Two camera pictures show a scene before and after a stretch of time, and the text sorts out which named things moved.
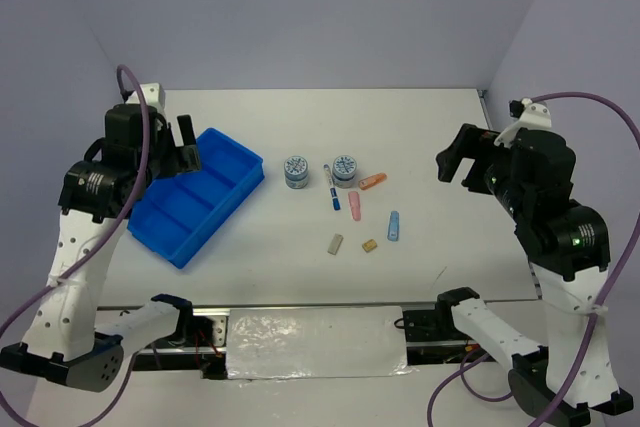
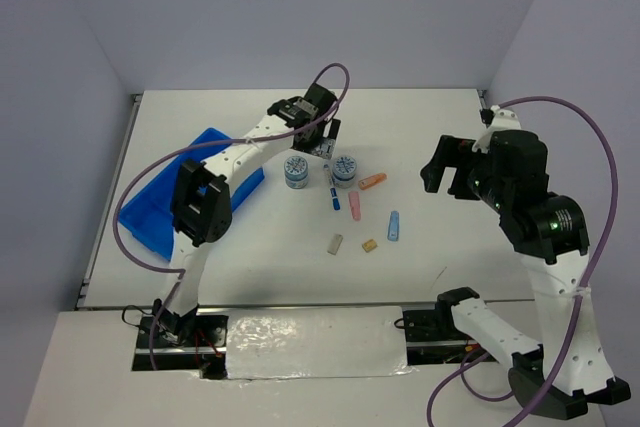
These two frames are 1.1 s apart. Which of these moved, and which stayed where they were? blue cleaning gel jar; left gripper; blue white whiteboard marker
Moved: left gripper
Stayed: blue cleaning gel jar; blue white whiteboard marker
